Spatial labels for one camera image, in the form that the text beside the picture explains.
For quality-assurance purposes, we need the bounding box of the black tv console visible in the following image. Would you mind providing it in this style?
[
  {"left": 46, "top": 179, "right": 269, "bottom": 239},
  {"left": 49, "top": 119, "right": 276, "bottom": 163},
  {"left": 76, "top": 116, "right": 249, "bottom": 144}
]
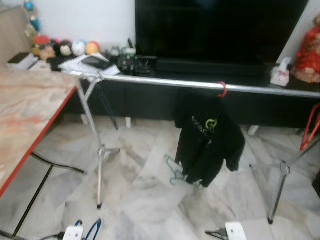
[{"left": 7, "top": 55, "right": 320, "bottom": 128}]

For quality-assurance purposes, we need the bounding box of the silver clothes rack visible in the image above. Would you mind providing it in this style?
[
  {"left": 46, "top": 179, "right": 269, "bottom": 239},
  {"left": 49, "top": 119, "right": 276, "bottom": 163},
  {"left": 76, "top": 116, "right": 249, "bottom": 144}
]
[{"left": 62, "top": 70, "right": 320, "bottom": 225}]

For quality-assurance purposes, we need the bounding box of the black mouse plush toy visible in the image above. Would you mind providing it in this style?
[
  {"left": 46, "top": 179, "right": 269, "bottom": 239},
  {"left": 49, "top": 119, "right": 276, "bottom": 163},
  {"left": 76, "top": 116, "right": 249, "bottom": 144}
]
[{"left": 59, "top": 41, "right": 73, "bottom": 57}]

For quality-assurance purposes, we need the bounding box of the white round plush toy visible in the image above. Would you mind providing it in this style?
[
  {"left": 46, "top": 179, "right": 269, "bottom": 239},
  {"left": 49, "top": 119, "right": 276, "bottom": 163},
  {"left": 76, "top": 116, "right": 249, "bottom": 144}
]
[{"left": 71, "top": 40, "right": 87, "bottom": 57}]

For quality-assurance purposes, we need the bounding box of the black television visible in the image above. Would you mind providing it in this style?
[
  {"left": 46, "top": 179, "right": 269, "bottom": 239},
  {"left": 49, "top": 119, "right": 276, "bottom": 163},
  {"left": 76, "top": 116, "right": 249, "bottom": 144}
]
[{"left": 135, "top": 0, "right": 311, "bottom": 65}]

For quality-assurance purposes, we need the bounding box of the white tissue box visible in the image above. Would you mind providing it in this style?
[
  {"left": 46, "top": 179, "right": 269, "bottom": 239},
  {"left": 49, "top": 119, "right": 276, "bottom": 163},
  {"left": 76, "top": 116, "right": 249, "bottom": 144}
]
[{"left": 270, "top": 56, "right": 293, "bottom": 87}]

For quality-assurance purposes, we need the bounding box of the pink plastic hanger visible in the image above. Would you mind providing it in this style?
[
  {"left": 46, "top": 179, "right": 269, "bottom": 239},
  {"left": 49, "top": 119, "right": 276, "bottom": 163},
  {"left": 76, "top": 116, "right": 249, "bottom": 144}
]
[{"left": 217, "top": 81, "right": 229, "bottom": 98}]

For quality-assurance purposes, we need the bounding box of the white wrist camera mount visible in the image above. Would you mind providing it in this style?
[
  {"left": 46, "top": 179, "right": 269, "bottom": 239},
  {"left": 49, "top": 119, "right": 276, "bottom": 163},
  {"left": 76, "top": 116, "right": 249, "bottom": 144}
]
[
  {"left": 62, "top": 226, "right": 84, "bottom": 240},
  {"left": 225, "top": 222, "right": 247, "bottom": 240}
]

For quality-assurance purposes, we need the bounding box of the black soundbar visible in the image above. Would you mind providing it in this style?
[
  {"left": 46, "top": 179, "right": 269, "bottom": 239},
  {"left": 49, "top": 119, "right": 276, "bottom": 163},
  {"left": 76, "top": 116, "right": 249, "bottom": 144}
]
[{"left": 155, "top": 57, "right": 278, "bottom": 77}]

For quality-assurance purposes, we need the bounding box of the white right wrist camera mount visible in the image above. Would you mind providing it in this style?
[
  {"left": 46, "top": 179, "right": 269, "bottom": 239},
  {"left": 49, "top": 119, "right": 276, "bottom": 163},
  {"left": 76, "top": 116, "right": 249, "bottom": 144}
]
[{"left": 225, "top": 222, "right": 247, "bottom": 240}]

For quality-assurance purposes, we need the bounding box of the marble folding table red edge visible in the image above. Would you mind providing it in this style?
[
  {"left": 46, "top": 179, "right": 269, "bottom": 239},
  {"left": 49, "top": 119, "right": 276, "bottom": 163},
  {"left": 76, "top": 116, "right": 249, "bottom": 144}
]
[{"left": 0, "top": 67, "right": 86, "bottom": 240}]

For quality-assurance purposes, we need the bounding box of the black remote control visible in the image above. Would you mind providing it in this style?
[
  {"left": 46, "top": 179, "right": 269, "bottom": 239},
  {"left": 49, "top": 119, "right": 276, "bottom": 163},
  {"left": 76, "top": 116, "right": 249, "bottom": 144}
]
[{"left": 120, "top": 54, "right": 138, "bottom": 73}]

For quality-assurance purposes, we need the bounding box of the black hanger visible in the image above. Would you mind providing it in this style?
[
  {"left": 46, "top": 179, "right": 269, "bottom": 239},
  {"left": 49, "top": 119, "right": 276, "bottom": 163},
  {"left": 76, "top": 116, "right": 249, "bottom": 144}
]
[{"left": 95, "top": 79, "right": 120, "bottom": 131}]

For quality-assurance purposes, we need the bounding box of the orange round plush toy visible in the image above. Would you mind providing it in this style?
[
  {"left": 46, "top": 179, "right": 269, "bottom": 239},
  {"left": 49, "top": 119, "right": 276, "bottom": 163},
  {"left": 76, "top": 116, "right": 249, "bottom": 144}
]
[{"left": 85, "top": 41, "right": 101, "bottom": 56}]

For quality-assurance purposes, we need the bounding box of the blue plastic hanger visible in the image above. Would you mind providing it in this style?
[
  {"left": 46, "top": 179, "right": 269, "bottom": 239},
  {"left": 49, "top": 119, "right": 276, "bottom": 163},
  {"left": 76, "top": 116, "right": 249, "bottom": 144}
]
[{"left": 75, "top": 218, "right": 103, "bottom": 240}]

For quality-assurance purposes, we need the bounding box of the white paper stack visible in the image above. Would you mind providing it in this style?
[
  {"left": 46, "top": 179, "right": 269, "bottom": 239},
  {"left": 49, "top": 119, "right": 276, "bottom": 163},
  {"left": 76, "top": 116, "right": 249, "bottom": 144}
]
[{"left": 59, "top": 52, "right": 122, "bottom": 77}]

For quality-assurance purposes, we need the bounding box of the red figurine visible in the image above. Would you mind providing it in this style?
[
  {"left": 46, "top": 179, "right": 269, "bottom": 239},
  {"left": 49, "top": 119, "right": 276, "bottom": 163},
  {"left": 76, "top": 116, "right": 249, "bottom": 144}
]
[{"left": 292, "top": 15, "right": 320, "bottom": 84}]

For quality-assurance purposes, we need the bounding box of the black shirt green logo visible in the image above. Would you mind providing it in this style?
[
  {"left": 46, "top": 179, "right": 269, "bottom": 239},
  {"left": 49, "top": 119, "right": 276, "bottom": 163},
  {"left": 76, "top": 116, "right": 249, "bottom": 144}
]
[{"left": 173, "top": 95, "right": 247, "bottom": 188}]

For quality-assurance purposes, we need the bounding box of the beige wooden cabinet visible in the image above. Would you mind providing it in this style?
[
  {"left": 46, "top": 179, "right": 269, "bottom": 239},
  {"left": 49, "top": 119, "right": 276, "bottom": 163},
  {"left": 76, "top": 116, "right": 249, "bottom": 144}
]
[{"left": 0, "top": 5, "right": 32, "bottom": 66}]

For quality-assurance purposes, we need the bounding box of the black device red display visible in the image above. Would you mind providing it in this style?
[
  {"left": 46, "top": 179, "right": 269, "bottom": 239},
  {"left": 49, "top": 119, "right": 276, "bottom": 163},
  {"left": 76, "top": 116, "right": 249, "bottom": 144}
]
[{"left": 135, "top": 57, "right": 153, "bottom": 75}]

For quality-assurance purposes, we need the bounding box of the black pouch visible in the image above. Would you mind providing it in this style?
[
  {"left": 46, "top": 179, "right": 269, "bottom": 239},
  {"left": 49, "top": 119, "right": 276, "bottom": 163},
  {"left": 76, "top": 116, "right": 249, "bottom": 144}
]
[{"left": 80, "top": 55, "right": 113, "bottom": 71}]

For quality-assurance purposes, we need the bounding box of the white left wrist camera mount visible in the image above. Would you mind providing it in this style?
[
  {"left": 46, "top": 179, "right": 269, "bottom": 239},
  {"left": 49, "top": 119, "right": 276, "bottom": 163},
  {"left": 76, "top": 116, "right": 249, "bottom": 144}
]
[{"left": 62, "top": 226, "right": 84, "bottom": 240}]

